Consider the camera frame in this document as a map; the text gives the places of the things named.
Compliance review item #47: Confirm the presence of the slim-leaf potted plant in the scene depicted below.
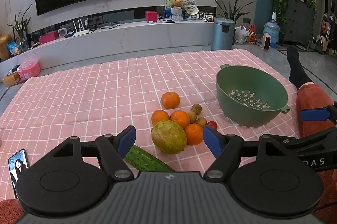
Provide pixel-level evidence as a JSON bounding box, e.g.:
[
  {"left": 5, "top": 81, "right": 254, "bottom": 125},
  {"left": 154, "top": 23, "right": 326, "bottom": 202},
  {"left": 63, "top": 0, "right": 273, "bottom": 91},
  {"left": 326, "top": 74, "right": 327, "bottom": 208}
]
[{"left": 7, "top": 4, "right": 32, "bottom": 52}]

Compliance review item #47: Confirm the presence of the long-leaf potted plant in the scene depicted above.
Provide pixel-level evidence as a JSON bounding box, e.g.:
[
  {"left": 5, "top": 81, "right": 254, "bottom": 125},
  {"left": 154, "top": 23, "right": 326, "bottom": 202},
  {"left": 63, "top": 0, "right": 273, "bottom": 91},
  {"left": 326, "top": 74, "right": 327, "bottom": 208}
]
[{"left": 211, "top": 0, "right": 254, "bottom": 27}]

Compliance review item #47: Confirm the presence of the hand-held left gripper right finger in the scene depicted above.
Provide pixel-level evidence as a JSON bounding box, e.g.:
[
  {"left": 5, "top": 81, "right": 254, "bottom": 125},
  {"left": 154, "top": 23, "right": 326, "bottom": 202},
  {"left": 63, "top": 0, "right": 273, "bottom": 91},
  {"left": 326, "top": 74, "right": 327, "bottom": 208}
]
[{"left": 203, "top": 125, "right": 293, "bottom": 180}]

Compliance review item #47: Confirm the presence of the smartphone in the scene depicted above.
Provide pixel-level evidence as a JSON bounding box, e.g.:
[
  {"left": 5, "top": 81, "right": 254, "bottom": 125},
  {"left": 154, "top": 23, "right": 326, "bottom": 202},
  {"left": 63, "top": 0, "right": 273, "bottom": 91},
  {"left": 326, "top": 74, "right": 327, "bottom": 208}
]
[{"left": 8, "top": 149, "right": 29, "bottom": 198}]

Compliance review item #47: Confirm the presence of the small pink heater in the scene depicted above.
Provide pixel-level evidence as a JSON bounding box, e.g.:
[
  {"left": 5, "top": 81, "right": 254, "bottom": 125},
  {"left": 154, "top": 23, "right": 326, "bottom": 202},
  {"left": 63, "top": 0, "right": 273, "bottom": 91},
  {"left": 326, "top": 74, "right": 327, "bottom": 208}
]
[{"left": 261, "top": 33, "right": 272, "bottom": 50}]

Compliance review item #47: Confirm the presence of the dark grey cabinet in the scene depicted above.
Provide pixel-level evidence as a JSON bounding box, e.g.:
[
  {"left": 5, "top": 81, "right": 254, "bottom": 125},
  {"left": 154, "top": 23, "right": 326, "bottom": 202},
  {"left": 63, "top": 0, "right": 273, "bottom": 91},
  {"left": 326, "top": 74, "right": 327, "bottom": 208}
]
[{"left": 286, "top": 0, "right": 316, "bottom": 43}]

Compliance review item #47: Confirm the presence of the brown cardboard box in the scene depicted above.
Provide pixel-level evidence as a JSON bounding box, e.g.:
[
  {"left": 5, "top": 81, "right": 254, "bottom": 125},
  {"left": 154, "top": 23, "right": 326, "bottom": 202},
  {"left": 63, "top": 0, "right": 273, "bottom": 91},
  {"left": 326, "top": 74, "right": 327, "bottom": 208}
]
[{"left": 2, "top": 73, "right": 21, "bottom": 87}]

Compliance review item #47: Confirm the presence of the magenta flat box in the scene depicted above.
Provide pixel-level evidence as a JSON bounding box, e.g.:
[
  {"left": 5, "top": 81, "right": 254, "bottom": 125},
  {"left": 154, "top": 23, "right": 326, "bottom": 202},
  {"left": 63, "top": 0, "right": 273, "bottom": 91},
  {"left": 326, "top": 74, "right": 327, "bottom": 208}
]
[{"left": 39, "top": 31, "right": 58, "bottom": 45}]

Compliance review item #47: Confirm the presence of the white plastic bag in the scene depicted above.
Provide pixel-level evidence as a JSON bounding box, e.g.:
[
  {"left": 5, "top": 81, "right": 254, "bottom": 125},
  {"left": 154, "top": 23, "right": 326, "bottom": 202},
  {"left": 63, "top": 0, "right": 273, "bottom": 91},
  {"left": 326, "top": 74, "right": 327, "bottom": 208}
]
[{"left": 234, "top": 26, "right": 249, "bottom": 44}]

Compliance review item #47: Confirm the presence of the blue-grey pedal trash can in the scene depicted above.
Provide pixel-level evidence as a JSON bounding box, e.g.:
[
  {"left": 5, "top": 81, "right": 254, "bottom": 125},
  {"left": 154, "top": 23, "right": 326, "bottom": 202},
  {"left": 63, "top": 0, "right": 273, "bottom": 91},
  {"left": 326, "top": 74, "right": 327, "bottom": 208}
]
[{"left": 211, "top": 18, "right": 235, "bottom": 51}]

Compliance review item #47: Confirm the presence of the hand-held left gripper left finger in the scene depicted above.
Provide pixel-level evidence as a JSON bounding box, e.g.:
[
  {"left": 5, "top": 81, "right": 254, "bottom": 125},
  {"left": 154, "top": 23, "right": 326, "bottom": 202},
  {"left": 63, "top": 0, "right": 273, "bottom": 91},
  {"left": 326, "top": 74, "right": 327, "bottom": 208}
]
[{"left": 47, "top": 126, "right": 137, "bottom": 180}]

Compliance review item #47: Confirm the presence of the blue water jug with pump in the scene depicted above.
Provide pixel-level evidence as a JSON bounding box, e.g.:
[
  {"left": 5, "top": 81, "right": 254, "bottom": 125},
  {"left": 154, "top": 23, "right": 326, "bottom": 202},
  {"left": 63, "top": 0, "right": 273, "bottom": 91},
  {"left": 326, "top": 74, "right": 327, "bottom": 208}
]
[{"left": 264, "top": 12, "right": 279, "bottom": 49}]

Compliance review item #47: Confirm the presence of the white router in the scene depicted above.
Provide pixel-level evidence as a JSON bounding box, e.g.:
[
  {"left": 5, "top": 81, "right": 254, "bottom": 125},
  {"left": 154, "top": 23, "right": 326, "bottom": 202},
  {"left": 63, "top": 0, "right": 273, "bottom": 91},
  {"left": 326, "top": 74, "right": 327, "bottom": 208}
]
[{"left": 72, "top": 17, "right": 90, "bottom": 37}]

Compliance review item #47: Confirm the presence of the pink checkered tablecloth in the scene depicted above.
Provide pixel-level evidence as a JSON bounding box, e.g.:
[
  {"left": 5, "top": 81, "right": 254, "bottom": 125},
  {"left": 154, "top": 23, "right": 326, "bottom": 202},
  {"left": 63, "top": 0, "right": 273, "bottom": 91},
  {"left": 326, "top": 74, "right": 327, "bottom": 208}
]
[{"left": 0, "top": 49, "right": 301, "bottom": 203}]

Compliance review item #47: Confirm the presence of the red gift bag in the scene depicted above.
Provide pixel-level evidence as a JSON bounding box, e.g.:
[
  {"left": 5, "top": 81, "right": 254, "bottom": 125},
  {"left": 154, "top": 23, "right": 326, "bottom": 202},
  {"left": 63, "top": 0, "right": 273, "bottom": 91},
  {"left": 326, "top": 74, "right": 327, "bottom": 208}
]
[{"left": 247, "top": 25, "right": 257, "bottom": 44}]

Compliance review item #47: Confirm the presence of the round painted fan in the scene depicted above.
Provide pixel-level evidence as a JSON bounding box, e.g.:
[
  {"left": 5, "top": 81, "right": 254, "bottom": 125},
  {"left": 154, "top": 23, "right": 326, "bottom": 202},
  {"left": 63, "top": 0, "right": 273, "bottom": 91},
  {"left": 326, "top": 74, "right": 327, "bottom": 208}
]
[{"left": 183, "top": 0, "right": 199, "bottom": 16}]

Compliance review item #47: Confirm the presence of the white marble TV stand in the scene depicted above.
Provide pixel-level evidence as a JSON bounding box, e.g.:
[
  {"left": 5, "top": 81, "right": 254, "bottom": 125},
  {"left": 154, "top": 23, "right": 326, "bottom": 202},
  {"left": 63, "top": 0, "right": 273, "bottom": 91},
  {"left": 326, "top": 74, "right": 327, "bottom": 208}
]
[{"left": 0, "top": 16, "right": 215, "bottom": 77}]

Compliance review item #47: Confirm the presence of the pink plastic storage box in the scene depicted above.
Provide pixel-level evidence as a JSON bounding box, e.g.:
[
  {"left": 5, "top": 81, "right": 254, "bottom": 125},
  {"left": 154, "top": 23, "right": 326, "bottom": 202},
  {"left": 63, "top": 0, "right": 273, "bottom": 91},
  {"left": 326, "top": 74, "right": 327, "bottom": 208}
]
[{"left": 17, "top": 60, "right": 41, "bottom": 81}]

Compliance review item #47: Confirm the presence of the teddy bear bouquet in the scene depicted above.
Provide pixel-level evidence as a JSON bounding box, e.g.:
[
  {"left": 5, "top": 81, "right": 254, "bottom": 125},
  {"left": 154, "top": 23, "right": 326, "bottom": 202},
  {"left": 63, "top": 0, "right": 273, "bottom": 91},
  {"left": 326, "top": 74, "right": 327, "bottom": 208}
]
[{"left": 170, "top": 0, "right": 184, "bottom": 22}]

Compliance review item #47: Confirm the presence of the person's leg with black sock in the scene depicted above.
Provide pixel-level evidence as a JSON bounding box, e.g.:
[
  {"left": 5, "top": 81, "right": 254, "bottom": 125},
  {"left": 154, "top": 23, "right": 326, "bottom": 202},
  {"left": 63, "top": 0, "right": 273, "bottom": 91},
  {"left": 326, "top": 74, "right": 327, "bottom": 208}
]
[{"left": 286, "top": 45, "right": 337, "bottom": 139}]

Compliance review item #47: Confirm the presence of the large yellow-green mango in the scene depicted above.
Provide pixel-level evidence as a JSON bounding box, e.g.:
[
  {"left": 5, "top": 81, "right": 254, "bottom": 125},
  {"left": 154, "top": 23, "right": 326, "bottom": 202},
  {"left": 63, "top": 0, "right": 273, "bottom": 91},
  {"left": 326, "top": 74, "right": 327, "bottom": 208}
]
[{"left": 151, "top": 120, "right": 187, "bottom": 154}]

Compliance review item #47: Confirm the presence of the green cucumber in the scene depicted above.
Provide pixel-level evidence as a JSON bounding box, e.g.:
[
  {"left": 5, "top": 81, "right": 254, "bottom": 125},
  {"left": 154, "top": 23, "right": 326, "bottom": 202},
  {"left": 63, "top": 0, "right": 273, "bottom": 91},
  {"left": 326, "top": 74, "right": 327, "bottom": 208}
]
[{"left": 124, "top": 145, "right": 175, "bottom": 172}]

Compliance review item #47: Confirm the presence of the orange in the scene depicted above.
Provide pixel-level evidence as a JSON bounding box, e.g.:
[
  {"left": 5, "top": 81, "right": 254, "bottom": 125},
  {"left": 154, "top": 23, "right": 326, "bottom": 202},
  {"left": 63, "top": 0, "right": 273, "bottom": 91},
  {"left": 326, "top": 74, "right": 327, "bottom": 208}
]
[
  {"left": 151, "top": 110, "right": 170, "bottom": 127},
  {"left": 161, "top": 92, "right": 181, "bottom": 110},
  {"left": 184, "top": 124, "right": 204, "bottom": 145},
  {"left": 170, "top": 110, "right": 190, "bottom": 129}
]

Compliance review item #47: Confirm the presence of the green plastic colander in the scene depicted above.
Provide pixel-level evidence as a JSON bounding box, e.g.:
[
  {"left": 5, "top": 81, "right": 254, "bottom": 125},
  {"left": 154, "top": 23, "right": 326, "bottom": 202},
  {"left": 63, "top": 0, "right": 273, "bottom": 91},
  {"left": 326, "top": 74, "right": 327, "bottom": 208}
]
[{"left": 216, "top": 64, "right": 291, "bottom": 128}]

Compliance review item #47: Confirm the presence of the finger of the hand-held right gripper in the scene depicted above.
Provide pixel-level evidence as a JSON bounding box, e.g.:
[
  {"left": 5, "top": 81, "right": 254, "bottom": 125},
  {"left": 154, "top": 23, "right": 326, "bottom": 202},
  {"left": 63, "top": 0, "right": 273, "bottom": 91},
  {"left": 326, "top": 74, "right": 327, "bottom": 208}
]
[
  {"left": 300, "top": 101, "right": 337, "bottom": 124},
  {"left": 283, "top": 126, "right": 337, "bottom": 149}
]

